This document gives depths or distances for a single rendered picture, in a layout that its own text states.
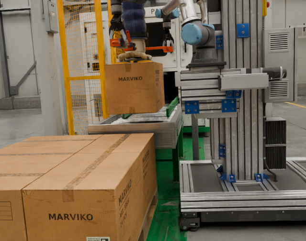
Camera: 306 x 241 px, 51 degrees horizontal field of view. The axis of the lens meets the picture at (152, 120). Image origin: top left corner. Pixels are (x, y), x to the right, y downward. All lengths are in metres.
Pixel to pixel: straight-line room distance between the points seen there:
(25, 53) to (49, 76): 9.17
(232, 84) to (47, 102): 2.18
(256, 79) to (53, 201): 1.25
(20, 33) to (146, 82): 10.47
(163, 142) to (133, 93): 0.45
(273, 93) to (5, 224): 1.69
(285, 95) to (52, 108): 2.30
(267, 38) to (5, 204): 1.74
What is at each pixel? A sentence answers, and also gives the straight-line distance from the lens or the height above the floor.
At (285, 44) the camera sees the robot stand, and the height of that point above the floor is 1.13.
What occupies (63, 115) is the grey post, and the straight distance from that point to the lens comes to 5.78.
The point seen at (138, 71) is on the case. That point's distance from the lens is 2.52.
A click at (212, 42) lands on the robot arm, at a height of 1.16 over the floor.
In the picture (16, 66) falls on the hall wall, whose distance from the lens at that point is 12.78.
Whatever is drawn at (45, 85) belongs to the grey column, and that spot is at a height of 0.94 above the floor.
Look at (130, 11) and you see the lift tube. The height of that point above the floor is 1.51.
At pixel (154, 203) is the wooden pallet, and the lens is 2.44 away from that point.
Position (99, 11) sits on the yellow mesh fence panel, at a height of 1.64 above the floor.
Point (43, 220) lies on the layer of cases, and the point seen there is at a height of 0.41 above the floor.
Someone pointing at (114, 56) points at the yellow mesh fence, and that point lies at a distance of 3.80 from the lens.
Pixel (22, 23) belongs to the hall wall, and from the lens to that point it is 12.75.
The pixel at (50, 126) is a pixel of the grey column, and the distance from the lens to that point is 3.54.
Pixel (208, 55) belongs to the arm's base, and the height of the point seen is 1.08.
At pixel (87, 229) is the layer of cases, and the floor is 0.37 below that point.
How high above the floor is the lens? 0.98
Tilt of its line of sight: 8 degrees down
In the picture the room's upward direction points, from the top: 3 degrees counter-clockwise
